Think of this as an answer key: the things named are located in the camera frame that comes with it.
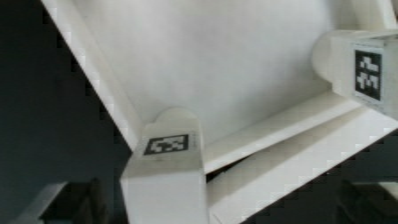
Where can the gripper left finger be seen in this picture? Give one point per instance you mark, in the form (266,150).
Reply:
(35,209)

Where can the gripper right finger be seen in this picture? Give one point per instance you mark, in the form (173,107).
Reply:
(367,203)

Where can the white table leg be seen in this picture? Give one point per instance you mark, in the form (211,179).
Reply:
(356,63)
(165,178)

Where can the white square tabletop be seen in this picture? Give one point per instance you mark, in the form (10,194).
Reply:
(216,55)

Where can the white obstacle fence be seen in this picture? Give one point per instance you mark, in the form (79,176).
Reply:
(278,170)

